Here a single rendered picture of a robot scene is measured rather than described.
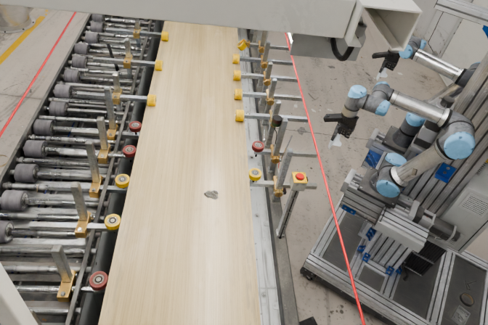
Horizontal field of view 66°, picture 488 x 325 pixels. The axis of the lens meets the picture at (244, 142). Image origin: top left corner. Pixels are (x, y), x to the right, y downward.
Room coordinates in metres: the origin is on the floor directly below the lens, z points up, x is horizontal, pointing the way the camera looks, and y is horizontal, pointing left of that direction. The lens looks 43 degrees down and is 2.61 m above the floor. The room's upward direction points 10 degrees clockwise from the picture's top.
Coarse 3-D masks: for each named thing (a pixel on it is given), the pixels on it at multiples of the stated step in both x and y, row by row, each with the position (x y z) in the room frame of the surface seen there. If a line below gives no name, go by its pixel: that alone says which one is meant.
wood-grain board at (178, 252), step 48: (192, 48) 2.92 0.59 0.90; (192, 96) 2.24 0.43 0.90; (144, 144) 1.66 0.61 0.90; (192, 144) 1.74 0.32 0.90; (240, 144) 1.82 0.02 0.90; (144, 192) 1.30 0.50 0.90; (192, 192) 1.36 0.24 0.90; (240, 192) 1.42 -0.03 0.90; (144, 240) 1.00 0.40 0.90; (192, 240) 1.05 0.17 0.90; (240, 240) 1.10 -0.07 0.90; (144, 288) 0.77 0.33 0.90; (192, 288) 0.81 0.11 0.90; (240, 288) 0.85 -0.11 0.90
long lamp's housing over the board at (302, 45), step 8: (296, 40) 0.57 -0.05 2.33; (304, 40) 0.57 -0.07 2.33; (312, 40) 0.57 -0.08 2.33; (320, 40) 0.57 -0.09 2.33; (344, 40) 0.58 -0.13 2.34; (360, 40) 0.59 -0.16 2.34; (296, 48) 0.57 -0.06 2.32; (304, 48) 0.57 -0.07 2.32; (312, 48) 0.57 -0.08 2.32; (320, 48) 0.57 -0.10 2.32; (328, 48) 0.58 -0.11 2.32; (344, 48) 0.58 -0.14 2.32; (360, 48) 0.59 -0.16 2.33; (304, 56) 0.57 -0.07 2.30; (312, 56) 0.57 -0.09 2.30; (320, 56) 0.58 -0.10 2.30; (328, 56) 0.58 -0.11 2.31; (352, 56) 0.58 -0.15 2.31
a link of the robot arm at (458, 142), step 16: (448, 128) 1.42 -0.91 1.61; (464, 128) 1.38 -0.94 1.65; (448, 144) 1.32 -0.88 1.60; (464, 144) 1.30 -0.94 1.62; (416, 160) 1.38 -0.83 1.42; (432, 160) 1.34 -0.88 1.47; (384, 176) 1.41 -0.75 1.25; (400, 176) 1.37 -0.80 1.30; (416, 176) 1.36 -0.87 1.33; (384, 192) 1.36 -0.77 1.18
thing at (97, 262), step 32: (160, 32) 4.09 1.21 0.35; (64, 64) 2.44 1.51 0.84; (96, 128) 1.91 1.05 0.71; (128, 128) 1.98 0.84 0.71; (128, 160) 1.89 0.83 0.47; (0, 192) 1.20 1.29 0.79; (32, 192) 1.37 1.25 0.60; (64, 192) 1.41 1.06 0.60; (0, 256) 0.89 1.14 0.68; (32, 256) 0.92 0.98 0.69; (96, 256) 0.98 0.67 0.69; (64, 320) 0.64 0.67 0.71; (96, 320) 0.79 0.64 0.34
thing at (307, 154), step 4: (256, 152) 1.83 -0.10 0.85; (260, 152) 1.83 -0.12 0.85; (264, 152) 1.84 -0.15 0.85; (268, 152) 1.84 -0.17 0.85; (280, 152) 1.86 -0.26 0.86; (296, 152) 1.88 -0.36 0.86; (300, 152) 1.89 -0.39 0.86; (304, 152) 1.90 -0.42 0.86; (308, 152) 1.90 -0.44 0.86; (312, 152) 1.91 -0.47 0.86; (316, 152) 1.92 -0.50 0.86; (296, 156) 1.88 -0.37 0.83; (300, 156) 1.88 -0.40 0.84; (304, 156) 1.89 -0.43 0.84; (308, 156) 1.89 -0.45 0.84; (312, 156) 1.90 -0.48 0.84; (316, 156) 1.90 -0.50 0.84
